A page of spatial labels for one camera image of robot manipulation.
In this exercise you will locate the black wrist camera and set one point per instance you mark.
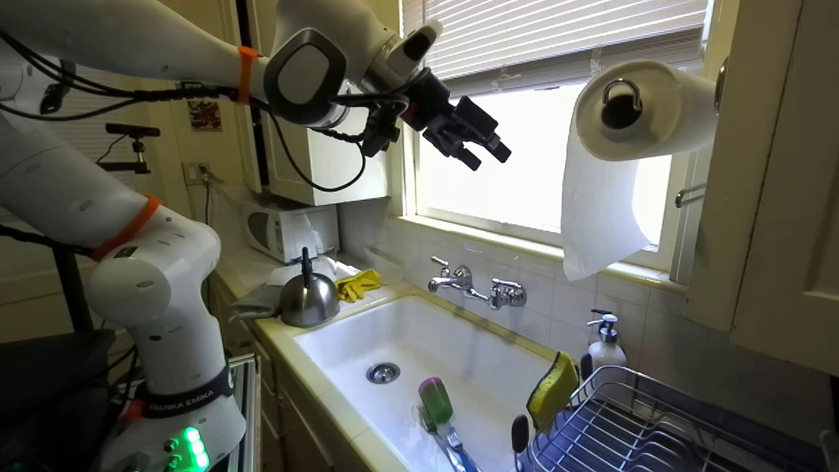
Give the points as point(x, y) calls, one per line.
point(381, 131)

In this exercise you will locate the white microwave oven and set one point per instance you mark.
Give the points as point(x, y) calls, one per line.
point(298, 231)

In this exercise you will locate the metal cabinet latch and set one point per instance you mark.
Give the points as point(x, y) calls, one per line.
point(690, 194)

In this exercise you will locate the blue dish rack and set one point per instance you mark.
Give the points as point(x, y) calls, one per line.
point(605, 446)

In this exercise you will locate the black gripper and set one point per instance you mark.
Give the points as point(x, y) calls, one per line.
point(433, 104)

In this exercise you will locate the chrome wall faucet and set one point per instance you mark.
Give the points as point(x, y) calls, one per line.
point(454, 278)

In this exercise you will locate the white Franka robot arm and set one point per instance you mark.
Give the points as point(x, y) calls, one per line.
point(167, 289)

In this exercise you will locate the green dish brush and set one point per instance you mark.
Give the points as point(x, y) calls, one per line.
point(436, 404)

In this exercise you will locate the cream wall cabinet with latch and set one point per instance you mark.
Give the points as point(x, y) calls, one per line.
point(787, 218)

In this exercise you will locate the white soap dispenser bottle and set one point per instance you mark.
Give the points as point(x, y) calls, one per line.
point(605, 355)

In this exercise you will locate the green yellow sponge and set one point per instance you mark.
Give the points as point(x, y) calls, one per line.
point(551, 395)

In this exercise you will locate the white window blind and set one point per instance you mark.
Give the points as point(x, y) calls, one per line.
point(595, 26)

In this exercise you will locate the steel kettle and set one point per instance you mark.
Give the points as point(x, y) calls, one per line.
point(308, 299)

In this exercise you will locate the yellow rubber gloves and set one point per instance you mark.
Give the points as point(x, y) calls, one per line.
point(361, 285)

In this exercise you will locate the metal sink drain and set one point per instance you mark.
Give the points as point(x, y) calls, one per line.
point(384, 374)

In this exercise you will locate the white kitchen sink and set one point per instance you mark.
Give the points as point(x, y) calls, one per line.
point(436, 341)

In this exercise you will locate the black camera stand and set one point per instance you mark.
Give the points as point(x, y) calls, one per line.
point(132, 130)

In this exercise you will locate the white paper towel roll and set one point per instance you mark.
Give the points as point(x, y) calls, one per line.
point(672, 108)

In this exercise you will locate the white wall outlet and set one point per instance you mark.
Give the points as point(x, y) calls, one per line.
point(197, 174)

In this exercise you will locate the white framed window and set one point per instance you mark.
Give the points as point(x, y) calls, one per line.
point(525, 184)

